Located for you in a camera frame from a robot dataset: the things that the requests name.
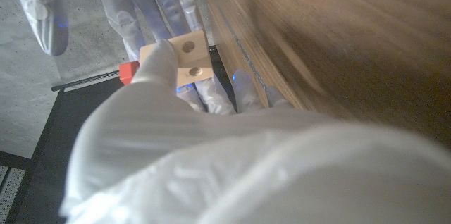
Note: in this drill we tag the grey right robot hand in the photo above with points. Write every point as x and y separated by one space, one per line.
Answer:
141 5

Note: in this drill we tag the wooden block with holes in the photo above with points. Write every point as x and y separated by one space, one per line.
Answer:
192 56

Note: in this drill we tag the red-headed wooden screw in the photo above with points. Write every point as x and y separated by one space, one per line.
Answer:
127 72

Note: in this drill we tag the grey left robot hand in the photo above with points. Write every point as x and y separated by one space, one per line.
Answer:
211 167

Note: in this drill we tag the black backdrop stand pole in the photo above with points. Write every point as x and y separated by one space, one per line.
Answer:
42 122

